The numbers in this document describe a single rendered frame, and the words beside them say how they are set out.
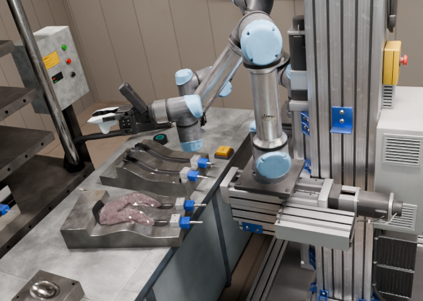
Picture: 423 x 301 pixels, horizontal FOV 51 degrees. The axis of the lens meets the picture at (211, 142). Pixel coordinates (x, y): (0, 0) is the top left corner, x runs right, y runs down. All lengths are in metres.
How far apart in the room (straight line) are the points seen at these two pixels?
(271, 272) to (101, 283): 1.01
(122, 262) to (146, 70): 3.23
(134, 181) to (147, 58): 2.73
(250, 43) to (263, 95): 0.18
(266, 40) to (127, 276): 1.04
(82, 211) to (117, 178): 0.31
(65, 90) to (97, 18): 2.40
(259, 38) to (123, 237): 1.01
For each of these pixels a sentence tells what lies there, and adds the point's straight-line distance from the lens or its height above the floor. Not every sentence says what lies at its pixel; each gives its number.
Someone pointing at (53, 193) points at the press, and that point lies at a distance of 2.46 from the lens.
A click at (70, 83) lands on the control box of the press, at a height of 1.18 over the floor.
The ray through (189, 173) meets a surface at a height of 0.90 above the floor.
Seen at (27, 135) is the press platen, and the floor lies 1.04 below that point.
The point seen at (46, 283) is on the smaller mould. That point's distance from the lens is 1.85.
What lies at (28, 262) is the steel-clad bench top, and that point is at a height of 0.80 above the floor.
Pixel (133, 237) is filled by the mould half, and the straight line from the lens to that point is 1.89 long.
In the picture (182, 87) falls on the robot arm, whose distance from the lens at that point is 1.93.
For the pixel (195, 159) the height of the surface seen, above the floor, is 0.92.
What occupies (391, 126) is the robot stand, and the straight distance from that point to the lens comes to 1.66.
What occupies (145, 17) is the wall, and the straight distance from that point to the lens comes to 4.62.
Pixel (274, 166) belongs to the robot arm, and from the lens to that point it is 1.50.
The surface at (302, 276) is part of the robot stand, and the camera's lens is 2.48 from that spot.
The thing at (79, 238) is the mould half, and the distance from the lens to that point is 1.98.
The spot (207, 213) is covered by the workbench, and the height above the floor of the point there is 0.63.
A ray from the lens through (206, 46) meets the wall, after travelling 4.39.
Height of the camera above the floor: 2.07
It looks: 31 degrees down
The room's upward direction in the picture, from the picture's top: 10 degrees counter-clockwise
